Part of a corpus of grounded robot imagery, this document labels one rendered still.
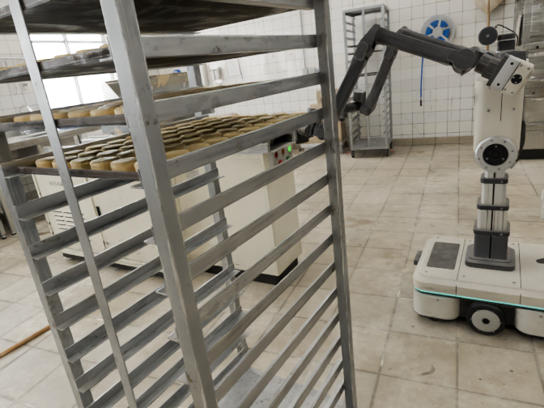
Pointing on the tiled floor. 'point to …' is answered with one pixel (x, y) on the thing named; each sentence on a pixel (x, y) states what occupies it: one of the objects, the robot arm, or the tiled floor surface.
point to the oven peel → (487, 6)
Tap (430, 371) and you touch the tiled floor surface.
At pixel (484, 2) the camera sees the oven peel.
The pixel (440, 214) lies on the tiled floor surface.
